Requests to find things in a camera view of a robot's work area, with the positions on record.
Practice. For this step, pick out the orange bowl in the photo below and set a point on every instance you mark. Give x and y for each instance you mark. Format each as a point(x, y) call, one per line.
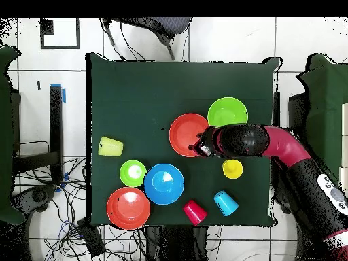
point(183, 133)
point(128, 208)

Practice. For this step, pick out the large light blue bowl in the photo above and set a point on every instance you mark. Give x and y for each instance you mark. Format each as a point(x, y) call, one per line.
point(164, 184)

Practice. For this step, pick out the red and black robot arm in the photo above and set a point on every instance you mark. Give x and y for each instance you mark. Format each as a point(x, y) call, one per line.
point(285, 146)

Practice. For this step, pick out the opaque yellow cup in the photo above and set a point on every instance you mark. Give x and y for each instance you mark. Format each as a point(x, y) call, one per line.
point(232, 169)

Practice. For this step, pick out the large green bowl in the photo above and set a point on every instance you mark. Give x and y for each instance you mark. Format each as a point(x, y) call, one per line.
point(227, 111)

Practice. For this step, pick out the light blue cup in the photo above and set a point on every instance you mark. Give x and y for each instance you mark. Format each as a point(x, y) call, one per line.
point(226, 204)

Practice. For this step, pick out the red cup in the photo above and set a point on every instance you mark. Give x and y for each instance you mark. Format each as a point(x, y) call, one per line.
point(195, 212)

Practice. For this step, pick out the small green bowl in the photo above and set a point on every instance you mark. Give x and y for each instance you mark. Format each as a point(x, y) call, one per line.
point(133, 173)

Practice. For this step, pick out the translucent yellow cup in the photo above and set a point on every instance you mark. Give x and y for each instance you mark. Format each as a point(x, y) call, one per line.
point(111, 146)

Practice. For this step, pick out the dark green tablecloth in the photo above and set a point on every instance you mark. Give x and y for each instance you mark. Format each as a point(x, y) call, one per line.
point(122, 81)

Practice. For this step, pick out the green table cloth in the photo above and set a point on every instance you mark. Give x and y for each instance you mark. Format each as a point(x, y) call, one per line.
point(326, 108)
point(5, 136)

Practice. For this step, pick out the grey office chair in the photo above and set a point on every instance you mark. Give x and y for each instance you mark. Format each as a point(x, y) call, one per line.
point(168, 24)

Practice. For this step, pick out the blue tape strip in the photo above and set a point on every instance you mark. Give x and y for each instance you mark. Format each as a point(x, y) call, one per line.
point(64, 96)
point(65, 178)

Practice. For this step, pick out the black power strip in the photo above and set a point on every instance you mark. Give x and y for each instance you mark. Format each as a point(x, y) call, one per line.
point(91, 239)

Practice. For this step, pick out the black chair base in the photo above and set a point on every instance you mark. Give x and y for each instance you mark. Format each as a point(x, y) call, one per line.
point(35, 197)

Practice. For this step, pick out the black square frame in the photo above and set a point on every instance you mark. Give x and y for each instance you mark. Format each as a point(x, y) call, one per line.
point(46, 27)

